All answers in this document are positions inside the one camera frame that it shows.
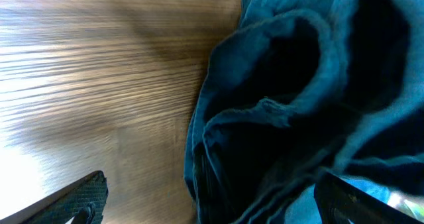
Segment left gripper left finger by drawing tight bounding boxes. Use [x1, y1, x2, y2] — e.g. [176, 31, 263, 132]
[1, 170, 108, 224]

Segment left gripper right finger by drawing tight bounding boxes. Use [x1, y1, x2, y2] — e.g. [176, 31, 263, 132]
[314, 172, 421, 224]

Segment dark blue shorts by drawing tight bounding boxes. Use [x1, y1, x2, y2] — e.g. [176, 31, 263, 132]
[184, 0, 423, 223]

